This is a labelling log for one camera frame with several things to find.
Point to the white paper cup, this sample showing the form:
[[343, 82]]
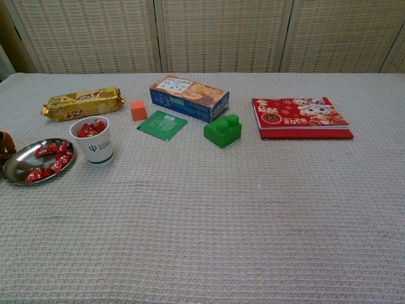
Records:
[[95, 149]]

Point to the blue orange cookie box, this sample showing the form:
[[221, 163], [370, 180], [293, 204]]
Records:
[[186, 98]]

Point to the green building block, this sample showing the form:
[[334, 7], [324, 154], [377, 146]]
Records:
[[221, 133]]

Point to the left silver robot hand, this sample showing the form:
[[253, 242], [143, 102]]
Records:
[[6, 144]]

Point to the green foil sachet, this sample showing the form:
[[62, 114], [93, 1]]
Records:
[[161, 125]]

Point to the woven folding screen panel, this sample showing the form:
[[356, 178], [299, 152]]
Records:
[[221, 35], [397, 60], [338, 35], [91, 35]]

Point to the white woven tablecloth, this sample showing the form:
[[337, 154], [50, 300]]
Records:
[[221, 221]]

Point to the gold biscuit packet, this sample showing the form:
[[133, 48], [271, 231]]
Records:
[[82, 104]]

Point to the round steel plate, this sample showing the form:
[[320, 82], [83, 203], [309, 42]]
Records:
[[19, 164]]

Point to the red 2026 desk calendar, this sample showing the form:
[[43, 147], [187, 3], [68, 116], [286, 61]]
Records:
[[297, 117]]

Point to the red candy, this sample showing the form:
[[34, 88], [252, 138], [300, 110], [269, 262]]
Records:
[[38, 175], [91, 125], [62, 149], [56, 167], [83, 131], [100, 126], [66, 158], [46, 150]]

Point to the brown wooden screen panel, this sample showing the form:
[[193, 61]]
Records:
[[12, 47]]

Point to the orange cube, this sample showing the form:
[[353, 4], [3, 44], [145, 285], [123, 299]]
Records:
[[139, 111]]

